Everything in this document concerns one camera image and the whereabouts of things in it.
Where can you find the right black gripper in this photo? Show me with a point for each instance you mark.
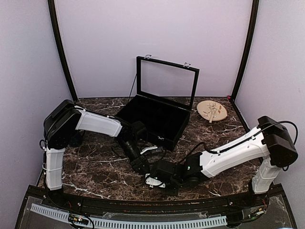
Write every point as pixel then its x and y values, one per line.
pixel 172 192

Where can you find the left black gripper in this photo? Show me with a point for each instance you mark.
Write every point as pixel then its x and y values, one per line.
pixel 138 162

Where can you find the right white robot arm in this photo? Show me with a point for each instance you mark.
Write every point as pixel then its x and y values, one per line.
pixel 269 140

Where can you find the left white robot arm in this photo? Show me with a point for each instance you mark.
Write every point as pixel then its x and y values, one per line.
pixel 68 119

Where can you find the dark blue enamel mug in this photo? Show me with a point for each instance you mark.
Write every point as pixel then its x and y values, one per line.
pixel 76 140

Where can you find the black display case box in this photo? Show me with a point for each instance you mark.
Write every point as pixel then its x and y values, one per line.
pixel 164 98

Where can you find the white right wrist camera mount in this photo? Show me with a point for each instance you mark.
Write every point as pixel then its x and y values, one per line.
pixel 152 182

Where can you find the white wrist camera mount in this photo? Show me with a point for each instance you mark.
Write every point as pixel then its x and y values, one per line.
pixel 152 182
pixel 148 149

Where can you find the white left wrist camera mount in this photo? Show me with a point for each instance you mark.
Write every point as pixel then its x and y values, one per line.
pixel 148 149

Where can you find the white slotted cable duct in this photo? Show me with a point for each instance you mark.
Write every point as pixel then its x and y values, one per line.
pixel 123 221

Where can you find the black left frame post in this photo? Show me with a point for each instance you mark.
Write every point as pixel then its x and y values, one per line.
pixel 60 49

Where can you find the black frame post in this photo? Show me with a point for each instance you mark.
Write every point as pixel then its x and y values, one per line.
pixel 60 49
pixel 247 47

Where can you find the black right frame post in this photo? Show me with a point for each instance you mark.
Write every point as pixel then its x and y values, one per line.
pixel 247 47

